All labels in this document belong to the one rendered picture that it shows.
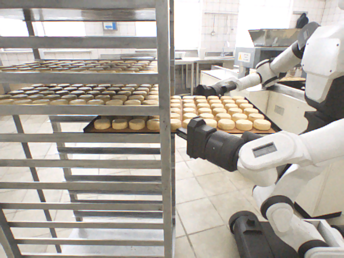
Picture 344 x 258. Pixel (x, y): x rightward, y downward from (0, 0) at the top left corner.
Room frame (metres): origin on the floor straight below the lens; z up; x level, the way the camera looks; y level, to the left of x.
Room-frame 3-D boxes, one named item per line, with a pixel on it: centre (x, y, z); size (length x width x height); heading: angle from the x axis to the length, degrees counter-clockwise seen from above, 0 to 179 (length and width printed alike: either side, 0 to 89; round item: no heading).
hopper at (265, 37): (1.97, -0.92, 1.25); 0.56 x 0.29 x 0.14; 103
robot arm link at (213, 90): (1.04, -0.15, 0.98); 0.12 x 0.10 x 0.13; 134
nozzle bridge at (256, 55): (1.97, -0.92, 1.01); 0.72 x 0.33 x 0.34; 103
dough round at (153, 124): (0.62, 0.07, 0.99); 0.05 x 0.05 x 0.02
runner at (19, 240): (0.59, 0.34, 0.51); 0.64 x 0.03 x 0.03; 89
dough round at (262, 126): (0.62, -0.27, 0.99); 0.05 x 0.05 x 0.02
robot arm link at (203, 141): (0.50, -0.09, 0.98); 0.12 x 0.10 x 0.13; 44
